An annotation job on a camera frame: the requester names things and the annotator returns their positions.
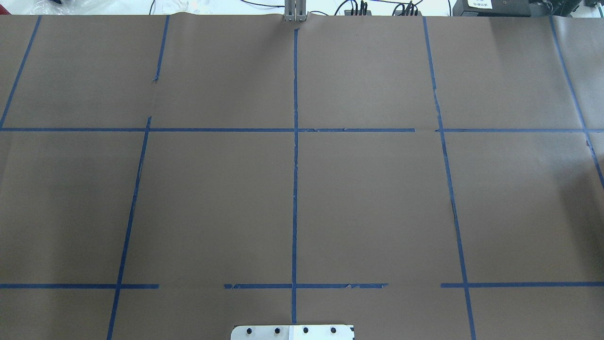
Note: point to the black computer box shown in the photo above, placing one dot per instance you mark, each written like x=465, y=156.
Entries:
x=504, y=8

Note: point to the black power strip left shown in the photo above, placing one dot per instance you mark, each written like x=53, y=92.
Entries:
x=358, y=8

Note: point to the black power strip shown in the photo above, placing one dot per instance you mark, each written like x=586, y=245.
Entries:
x=358, y=8
x=409, y=9

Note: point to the black power strip right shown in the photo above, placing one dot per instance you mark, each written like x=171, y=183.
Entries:
x=409, y=9

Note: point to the grey aluminium frame post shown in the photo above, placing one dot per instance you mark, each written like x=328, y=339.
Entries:
x=295, y=10

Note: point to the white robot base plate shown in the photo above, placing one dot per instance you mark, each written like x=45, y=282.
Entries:
x=293, y=332

